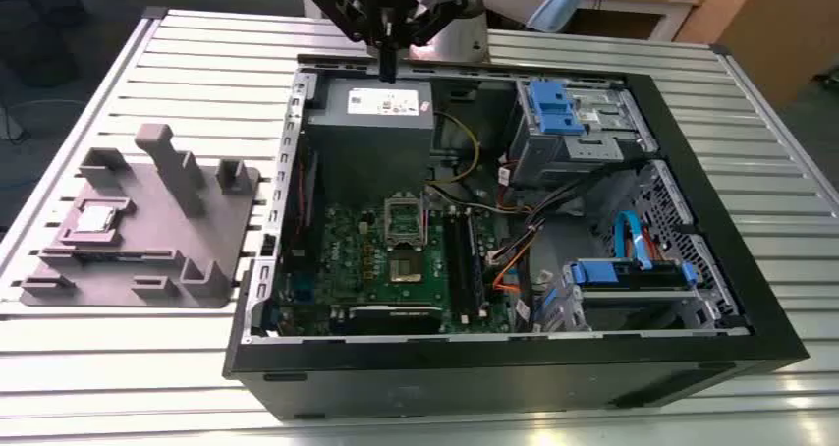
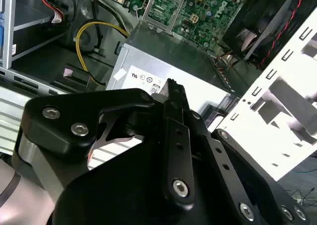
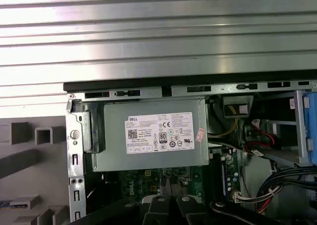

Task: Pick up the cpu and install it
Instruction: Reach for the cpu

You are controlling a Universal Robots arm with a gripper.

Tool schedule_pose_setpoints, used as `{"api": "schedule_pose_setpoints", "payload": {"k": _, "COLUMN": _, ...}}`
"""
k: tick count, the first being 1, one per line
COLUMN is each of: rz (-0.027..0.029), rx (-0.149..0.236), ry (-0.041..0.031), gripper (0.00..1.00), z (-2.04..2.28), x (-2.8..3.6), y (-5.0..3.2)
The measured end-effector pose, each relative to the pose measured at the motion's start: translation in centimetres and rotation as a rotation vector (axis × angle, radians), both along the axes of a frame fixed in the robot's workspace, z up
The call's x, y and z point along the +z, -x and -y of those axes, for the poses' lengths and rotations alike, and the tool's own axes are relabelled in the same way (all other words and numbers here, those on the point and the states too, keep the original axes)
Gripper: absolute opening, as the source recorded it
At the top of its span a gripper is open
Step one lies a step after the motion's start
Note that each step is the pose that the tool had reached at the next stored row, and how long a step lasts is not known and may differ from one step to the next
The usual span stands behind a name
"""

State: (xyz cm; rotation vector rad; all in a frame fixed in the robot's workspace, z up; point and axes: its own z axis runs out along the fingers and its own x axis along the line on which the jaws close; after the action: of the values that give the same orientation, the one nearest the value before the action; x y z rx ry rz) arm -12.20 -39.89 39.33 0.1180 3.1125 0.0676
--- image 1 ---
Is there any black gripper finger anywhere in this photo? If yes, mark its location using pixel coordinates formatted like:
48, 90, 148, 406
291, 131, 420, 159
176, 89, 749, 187
303, 0, 391, 84
387, 0, 475, 84

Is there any metal socket cover frame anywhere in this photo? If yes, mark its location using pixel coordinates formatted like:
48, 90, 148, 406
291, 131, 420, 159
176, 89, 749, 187
383, 190, 431, 249

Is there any silver square CPU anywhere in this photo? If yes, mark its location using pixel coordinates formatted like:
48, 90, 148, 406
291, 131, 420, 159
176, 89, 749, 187
73, 204, 120, 234

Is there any CPU socket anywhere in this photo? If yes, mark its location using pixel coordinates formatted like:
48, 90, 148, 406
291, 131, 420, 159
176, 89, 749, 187
384, 247, 432, 285

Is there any blue plastic drive latch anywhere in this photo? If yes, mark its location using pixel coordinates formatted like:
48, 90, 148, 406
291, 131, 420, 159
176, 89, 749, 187
525, 80, 585, 137

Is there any grey power supply unit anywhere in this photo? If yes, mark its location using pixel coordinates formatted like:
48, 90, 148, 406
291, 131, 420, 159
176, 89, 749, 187
301, 77, 439, 201

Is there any grey metal drive cage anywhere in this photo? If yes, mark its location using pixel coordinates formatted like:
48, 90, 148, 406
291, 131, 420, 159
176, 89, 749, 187
508, 76, 660, 188

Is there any black RAM slot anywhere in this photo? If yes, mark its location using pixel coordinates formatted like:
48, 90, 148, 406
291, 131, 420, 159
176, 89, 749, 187
441, 206, 465, 321
451, 206, 475, 321
460, 206, 484, 321
468, 206, 492, 321

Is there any green motherboard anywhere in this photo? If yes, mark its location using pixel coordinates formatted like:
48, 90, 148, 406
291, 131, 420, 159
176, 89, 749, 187
268, 200, 523, 337

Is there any wooden cabinet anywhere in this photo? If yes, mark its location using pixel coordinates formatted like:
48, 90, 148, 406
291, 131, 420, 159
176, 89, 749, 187
673, 0, 839, 111

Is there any grey plastic parts rack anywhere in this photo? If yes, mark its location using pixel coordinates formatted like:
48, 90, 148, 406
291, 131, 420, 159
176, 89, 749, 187
17, 123, 265, 309

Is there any blue disk carrier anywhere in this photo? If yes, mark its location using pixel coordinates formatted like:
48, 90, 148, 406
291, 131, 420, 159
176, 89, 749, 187
568, 261, 697, 291

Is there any black graphics card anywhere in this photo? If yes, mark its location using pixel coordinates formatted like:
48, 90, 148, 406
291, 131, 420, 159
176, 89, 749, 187
344, 302, 445, 335

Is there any black hard disk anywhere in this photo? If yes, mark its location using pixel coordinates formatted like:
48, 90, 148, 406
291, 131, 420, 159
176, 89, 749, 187
612, 262, 683, 291

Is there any dark RAM stick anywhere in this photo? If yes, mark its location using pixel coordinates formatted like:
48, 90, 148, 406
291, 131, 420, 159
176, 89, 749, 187
68, 251, 151, 266

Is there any silver metal disk bay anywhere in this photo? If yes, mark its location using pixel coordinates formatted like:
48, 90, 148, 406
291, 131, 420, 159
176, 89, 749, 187
561, 258, 749, 333

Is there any black open PC case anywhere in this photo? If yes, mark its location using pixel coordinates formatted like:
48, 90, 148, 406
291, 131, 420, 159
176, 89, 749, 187
221, 52, 811, 422

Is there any yellow looped wire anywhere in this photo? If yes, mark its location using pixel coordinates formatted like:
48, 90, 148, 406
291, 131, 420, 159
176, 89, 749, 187
428, 110, 484, 188

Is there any white black wire pair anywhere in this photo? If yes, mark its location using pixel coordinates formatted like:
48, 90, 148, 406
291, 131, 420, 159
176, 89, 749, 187
425, 183, 523, 214

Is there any black sleeved cable bundle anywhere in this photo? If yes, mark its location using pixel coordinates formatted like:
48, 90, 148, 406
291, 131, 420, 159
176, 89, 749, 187
495, 163, 653, 265

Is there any blue data wire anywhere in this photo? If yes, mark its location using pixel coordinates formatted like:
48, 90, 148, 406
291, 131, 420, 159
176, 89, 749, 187
613, 209, 656, 271

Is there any orange data wire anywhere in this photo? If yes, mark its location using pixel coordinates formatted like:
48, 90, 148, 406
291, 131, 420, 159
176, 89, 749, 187
489, 229, 547, 298

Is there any red data wire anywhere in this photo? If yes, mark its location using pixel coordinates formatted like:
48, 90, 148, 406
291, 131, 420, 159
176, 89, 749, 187
629, 227, 664, 265

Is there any blue flat wire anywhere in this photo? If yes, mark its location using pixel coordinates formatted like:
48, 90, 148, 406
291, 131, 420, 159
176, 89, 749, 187
533, 288, 560, 334

